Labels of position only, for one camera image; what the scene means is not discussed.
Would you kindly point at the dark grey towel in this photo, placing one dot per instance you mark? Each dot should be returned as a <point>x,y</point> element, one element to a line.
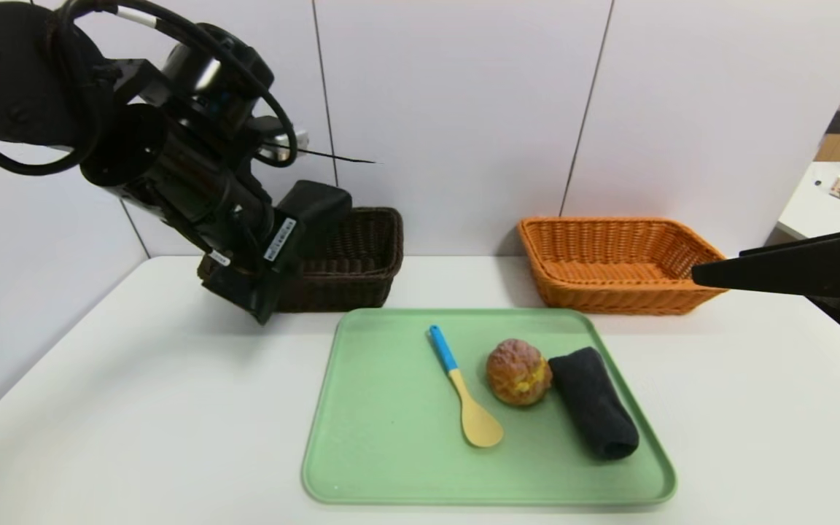
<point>595,408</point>

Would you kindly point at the thin black zip tie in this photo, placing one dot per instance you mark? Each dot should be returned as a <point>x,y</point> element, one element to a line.
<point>340,157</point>

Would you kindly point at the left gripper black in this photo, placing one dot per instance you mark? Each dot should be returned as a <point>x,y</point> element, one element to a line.
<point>272,265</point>

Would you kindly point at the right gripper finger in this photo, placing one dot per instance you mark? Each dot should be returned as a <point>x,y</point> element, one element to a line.
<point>814,270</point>
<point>828,242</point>

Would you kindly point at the light green plastic tray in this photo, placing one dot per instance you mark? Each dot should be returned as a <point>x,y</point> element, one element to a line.
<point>405,467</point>

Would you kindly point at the dark brown wicker basket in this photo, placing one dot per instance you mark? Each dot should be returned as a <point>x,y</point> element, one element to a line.
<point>362,255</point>

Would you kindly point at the cream puff bread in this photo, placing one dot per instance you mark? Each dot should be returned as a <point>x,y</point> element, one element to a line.
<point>516,372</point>

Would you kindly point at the white side table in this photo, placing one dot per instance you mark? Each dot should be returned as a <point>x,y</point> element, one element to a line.
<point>814,211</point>

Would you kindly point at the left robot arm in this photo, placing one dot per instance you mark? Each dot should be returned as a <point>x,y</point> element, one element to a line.
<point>19,80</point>

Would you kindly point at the orange wicker basket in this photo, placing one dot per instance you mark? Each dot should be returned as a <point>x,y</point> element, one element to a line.
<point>609,292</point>

